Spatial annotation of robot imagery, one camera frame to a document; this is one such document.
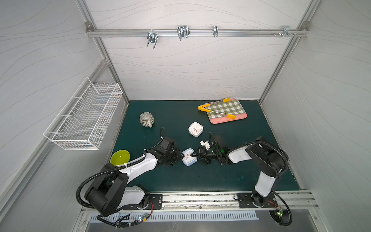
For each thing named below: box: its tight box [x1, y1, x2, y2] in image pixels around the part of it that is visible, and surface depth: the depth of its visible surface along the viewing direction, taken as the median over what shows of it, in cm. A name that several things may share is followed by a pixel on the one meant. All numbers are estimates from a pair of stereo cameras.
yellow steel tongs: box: [198, 98, 236, 119], surface depth 117 cm
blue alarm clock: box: [181, 148, 198, 166], surface depth 86 cm
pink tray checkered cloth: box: [205, 98, 248, 125], surface depth 117 cm
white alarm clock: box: [187, 121, 204, 138], surface depth 102 cm
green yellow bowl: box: [110, 149, 130, 167], surface depth 88 cm
